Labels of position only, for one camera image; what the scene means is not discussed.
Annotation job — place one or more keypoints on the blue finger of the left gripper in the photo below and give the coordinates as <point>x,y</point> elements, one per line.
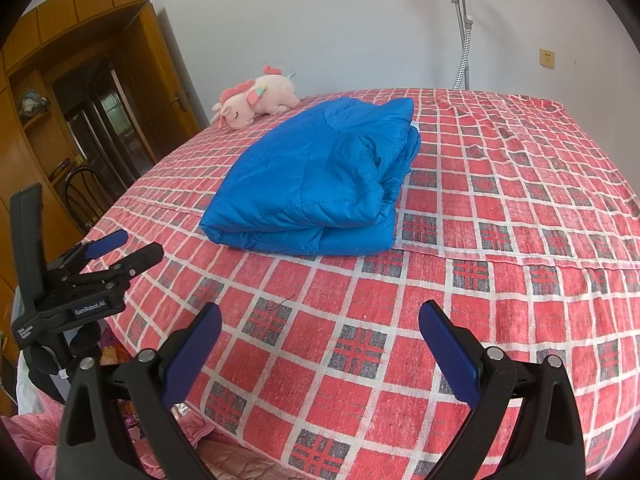
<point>123,271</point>
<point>104,245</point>

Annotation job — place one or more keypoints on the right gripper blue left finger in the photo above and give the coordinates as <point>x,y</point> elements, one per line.
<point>94,442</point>

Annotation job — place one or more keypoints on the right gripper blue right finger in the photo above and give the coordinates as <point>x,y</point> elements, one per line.
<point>546,441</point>

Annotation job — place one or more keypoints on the blue puffer jacket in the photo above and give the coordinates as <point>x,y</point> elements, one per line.
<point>323,183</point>

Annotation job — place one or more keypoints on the black metal chair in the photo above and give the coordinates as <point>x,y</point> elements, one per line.
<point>83,191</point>

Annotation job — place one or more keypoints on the red plaid bed sheet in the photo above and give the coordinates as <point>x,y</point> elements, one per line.
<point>511,219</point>

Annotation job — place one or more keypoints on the wooden door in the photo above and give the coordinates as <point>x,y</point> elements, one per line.
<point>165,112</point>

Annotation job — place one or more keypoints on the wooden wardrobe cabinet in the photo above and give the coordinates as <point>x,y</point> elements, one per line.
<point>21,168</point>

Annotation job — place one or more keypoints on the pink unicorn plush toy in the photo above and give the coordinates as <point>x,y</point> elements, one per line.
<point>270,94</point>

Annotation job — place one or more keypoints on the grey garment steamer stand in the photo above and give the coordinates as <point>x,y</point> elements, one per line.
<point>465,26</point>

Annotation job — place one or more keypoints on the yellow wall socket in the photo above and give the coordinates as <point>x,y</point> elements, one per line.
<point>546,58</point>

